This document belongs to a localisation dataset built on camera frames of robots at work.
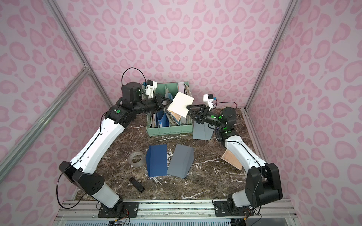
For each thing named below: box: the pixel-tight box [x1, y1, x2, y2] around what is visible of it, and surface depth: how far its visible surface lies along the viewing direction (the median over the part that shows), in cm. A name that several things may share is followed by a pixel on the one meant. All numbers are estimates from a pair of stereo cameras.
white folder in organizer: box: [177, 82, 185, 94], surface depth 100 cm
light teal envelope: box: [192, 120, 215, 141], surface depth 106 cm
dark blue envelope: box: [146, 144, 168, 178], surface depth 94 cm
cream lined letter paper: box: [221, 148, 243, 171], surface depth 92 cm
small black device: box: [129, 177, 146, 194], surface depth 82 cm
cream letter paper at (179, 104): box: [166, 91, 195, 118], surface depth 70 cm
